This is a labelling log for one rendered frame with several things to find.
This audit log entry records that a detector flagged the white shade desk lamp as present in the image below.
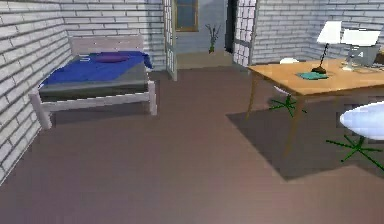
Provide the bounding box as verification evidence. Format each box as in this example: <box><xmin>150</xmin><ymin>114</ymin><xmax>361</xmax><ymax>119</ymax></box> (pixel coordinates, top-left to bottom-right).
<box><xmin>311</xmin><ymin>20</ymin><xmax>343</xmax><ymax>75</ymax></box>

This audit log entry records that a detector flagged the thin house plant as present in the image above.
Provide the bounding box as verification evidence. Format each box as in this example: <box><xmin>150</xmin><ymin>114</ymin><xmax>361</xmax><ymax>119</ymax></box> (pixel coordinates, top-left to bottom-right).
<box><xmin>205</xmin><ymin>23</ymin><xmax>222</xmax><ymax>55</ymax></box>

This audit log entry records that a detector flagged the white chair green base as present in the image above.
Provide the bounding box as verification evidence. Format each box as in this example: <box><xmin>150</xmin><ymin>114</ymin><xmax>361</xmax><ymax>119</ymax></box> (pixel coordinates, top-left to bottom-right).
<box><xmin>268</xmin><ymin>57</ymin><xmax>308</xmax><ymax>118</ymax></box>
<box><xmin>325</xmin><ymin>101</ymin><xmax>384</xmax><ymax>172</ymax></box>

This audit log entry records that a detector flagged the white glazed room door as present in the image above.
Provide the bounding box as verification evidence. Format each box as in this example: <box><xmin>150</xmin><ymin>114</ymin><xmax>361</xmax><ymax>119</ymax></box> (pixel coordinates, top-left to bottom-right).
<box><xmin>232</xmin><ymin>0</ymin><xmax>260</xmax><ymax>68</ymax></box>
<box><xmin>163</xmin><ymin>0</ymin><xmax>178</xmax><ymax>82</ymax></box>

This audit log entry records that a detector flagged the wooden table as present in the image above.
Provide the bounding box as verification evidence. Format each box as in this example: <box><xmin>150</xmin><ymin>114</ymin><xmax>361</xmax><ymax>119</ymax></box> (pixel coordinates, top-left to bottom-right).
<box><xmin>245</xmin><ymin>54</ymin><xmax>384</xmax><ymax>159</ymax></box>

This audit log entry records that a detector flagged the grey laptop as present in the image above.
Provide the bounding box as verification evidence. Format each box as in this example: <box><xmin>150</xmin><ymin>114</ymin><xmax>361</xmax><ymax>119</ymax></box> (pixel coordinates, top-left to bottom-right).
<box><xmin>340</xmin><ymin>28</ymin><xmax>384</xmax><ymax>74</ymax></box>

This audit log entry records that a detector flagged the purple pillow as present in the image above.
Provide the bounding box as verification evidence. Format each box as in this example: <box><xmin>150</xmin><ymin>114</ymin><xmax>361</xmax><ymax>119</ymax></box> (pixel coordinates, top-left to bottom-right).
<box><xmin>95</xmin><ymin>53</ymin><xmax>131</xmax><ymax>64</ymax></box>

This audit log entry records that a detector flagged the blue blanket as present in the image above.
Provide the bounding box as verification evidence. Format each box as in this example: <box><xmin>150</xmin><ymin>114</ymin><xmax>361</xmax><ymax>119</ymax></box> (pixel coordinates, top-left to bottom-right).
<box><xmin>39</xmin><ymin>50</ymin><xmax>154</xmax><ymax>87</ymax></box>

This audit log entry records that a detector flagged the wooden framed window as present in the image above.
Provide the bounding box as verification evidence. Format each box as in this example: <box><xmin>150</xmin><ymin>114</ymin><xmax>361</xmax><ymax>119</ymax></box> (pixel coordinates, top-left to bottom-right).
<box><xmin>175</xmin><ymin>0</ymin><xmax>200</xmax><ymax>33</ymax></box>

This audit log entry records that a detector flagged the white framed bed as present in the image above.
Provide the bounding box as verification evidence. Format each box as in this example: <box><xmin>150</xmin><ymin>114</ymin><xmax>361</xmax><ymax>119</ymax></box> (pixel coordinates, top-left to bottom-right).
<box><xmin>29</xmin><ymin>34</ymin><xmax>158</xmax><ymax>130</ymax></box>

